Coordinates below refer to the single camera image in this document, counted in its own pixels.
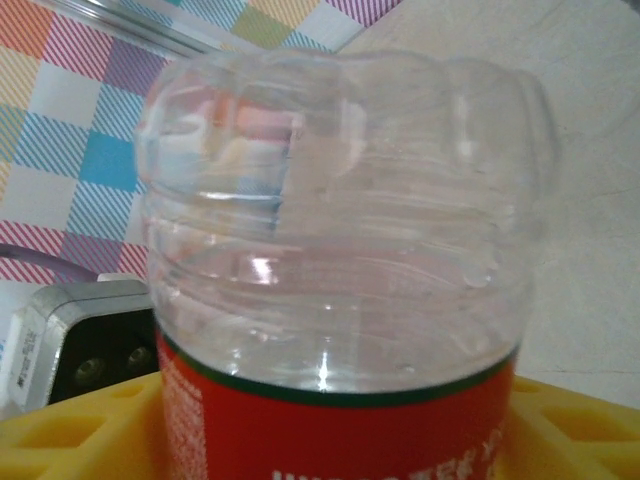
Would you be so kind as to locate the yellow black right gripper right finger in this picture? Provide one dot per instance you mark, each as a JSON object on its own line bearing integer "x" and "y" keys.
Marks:
{"x": 575, "y": 440}

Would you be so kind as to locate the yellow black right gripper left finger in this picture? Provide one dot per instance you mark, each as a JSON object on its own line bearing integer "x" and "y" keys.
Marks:
{"x": 75, "y": 440}

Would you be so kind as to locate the red label bottle red cap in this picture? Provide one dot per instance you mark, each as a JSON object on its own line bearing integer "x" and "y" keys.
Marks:
{"x": 340, "y": 250}

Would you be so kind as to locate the colourful plaid backdrop cloth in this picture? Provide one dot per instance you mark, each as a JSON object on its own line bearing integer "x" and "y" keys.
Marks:
{"x": 300, "y": 20}
{"x": 75, "y": 150}

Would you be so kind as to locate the aluminium frame post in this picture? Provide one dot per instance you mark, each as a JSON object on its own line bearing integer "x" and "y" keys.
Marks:
{"x": 150, "y": 27}

